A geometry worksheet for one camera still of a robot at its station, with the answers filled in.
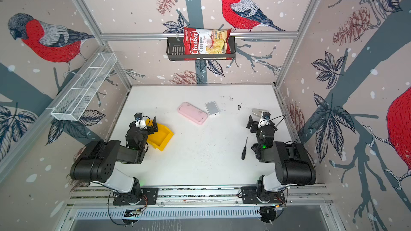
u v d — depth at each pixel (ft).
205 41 2.87
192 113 3.42
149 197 2.40
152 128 2.72
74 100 2.40
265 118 2.51
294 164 1.48
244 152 2.87
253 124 2.70
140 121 2.54
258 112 3.40
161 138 3.03
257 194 2.39
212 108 3.54
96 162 1.51
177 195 2.48
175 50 3.11
